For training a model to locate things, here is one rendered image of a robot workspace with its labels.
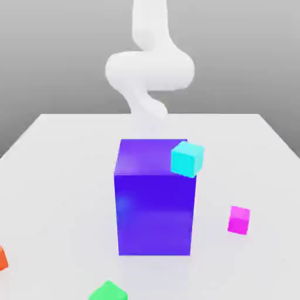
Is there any small cyan cube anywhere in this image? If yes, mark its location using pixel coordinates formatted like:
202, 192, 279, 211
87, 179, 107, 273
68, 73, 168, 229
170, 140, 205, 179

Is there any small magenta cube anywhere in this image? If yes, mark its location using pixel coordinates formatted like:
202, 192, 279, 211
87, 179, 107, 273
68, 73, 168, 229
227, 205, 251, 236

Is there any small green cube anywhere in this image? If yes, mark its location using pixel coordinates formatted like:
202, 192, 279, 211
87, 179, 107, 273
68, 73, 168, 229
88, 280, 129, 300

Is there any small orange cube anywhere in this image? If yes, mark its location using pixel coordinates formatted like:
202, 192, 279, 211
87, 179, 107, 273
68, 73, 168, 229
0, 245, 9, 271

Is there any large purple box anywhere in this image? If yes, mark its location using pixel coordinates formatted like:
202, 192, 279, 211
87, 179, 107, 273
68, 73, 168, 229
114, 138, 197, 257

